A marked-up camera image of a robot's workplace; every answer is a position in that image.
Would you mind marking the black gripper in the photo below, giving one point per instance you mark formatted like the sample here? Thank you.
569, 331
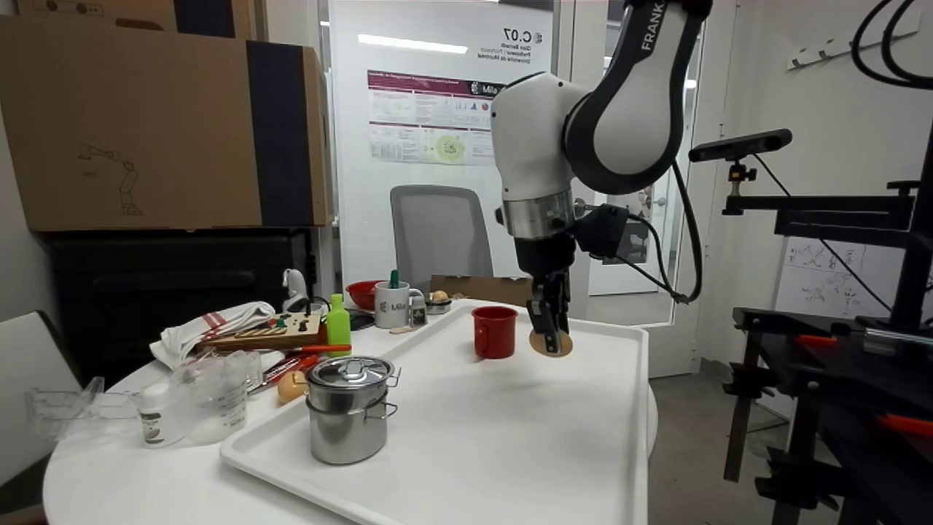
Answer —
543, 255

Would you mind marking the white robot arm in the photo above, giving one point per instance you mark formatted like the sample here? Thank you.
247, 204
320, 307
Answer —
622, 125

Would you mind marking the red mug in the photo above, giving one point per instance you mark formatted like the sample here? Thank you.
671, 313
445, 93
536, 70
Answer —
493, 336

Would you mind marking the white printed mug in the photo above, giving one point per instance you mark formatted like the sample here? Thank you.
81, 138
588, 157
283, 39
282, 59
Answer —
393, 310

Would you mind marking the metal strainer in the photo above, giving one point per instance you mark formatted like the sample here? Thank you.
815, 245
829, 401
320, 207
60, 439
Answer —
438, 307

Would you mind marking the grey mesh office chair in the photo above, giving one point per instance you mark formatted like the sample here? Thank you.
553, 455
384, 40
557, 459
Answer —
442, 233

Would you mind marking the white plastic tray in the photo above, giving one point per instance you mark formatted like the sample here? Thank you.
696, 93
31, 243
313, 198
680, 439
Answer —
486, 439

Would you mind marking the green marker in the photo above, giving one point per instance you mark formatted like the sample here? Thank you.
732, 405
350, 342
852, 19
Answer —
394, 277

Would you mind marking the red bowl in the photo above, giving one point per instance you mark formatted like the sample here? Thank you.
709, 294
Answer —
364, 291

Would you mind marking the green plastic bottle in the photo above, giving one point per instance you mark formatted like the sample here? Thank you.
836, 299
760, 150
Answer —
340, 325

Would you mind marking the purple header poster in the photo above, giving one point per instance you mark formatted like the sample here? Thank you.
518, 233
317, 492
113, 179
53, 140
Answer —
438, 118

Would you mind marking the steel pot with lid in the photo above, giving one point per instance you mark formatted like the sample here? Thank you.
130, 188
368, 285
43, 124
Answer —
350, 439

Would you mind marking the white spray bottle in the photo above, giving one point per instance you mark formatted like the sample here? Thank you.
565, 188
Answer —
295, 285

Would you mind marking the whiteboard with scribbles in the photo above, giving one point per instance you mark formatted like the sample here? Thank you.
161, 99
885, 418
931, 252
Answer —
827, 280

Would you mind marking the wooden board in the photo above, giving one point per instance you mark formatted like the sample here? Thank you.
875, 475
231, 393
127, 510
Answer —
264, 336

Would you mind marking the black workbench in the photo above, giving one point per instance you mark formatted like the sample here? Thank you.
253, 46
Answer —
856, 387

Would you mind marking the white cloth red print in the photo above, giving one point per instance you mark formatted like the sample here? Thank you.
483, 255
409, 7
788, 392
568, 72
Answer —
209, 325

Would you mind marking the clear plastic container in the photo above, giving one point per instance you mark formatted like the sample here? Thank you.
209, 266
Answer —
221, 396

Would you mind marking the small white bottle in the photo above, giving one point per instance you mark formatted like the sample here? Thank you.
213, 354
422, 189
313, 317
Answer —
152, 418

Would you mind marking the large cardboard box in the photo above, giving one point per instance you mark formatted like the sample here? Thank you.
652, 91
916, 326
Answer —
127, 125

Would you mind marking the clear plastic bag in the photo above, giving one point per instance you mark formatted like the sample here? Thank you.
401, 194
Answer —
69, 409

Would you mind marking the black stereo camera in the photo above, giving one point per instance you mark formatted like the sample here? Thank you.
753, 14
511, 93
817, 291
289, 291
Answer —
738, 145

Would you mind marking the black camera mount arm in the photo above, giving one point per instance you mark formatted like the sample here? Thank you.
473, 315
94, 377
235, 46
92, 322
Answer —
836, 215

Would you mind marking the white wall hook rail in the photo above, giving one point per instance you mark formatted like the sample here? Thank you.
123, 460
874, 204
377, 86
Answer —
827, 46

